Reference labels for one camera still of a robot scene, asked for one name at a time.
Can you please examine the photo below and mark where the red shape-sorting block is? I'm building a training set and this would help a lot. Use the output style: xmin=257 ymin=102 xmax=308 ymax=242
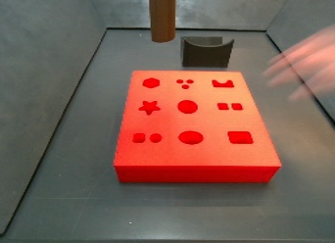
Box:
xmin=113 ymin=71 xmax=281 ymax=183

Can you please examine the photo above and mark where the dark grey curved cradle block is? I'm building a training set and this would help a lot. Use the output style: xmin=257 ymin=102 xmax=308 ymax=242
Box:
xmin=180 ymin=36 xmax=234 ymax=68

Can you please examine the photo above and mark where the brown oval peg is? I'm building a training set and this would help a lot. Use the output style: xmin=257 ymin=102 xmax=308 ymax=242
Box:
xmin=149 ymin=0 xmax=176 ymax=43

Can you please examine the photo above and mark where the blurred human hand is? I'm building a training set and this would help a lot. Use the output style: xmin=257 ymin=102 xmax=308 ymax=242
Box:
xmin=262 ymin=25 xmax=335 ymax=101

